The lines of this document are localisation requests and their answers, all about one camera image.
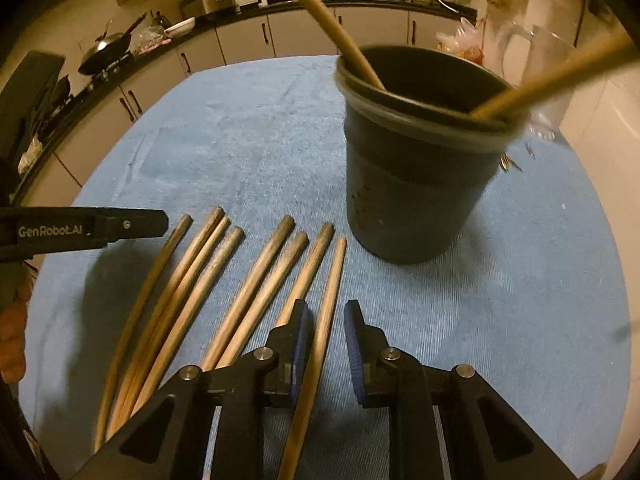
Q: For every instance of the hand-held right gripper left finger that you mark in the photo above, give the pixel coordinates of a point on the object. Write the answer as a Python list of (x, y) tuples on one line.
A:
[(302, 340)]

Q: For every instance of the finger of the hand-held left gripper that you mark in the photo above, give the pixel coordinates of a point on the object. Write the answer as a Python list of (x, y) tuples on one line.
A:
[(142, 224)]

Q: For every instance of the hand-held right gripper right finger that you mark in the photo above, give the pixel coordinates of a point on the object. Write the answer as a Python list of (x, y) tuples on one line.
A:
[(354, 345)]

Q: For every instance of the long wooden chopstick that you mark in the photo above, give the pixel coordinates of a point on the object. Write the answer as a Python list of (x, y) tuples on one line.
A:
[(330, 300), (550, 77), (325, 25)]

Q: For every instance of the bunch of wooden chopsticks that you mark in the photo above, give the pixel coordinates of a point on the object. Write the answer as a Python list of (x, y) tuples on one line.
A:
[(200, 280)]

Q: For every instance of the dark round utensil cup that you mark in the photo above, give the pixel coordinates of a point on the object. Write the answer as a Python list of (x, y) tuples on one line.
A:
[(415, 185)]

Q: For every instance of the person's left hand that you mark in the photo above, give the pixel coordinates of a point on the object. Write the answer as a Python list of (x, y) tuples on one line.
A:
[(12, 345)]

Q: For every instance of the blue towel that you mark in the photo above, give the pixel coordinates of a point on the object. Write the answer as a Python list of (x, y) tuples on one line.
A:
[(225, 150)]

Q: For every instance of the dark kitchen appliance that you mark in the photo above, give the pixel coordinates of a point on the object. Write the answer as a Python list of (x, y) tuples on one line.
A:
[(30, 90)]

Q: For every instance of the black wok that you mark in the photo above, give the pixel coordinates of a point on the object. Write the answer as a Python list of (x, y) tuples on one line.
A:
[(102, 50)]

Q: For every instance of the clear plastic bag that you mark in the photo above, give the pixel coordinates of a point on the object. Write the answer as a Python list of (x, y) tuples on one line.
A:
[(150, 40)]

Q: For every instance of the white bowl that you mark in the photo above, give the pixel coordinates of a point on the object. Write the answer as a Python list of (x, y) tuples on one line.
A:
[(181, 27)]

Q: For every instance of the white kitchen cabinets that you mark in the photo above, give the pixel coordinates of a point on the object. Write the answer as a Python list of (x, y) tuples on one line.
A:
[(240, 42)]

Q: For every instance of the black kitchen counter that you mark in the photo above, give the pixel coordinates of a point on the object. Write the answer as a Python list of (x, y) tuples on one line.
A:
[(235, 16)]

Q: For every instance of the plastic bag of food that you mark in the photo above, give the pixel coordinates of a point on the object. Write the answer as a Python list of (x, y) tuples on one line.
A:
[(465, 45)]

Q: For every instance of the clear glass pitcher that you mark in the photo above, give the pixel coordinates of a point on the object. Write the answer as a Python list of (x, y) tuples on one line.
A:
[(540, 42)]

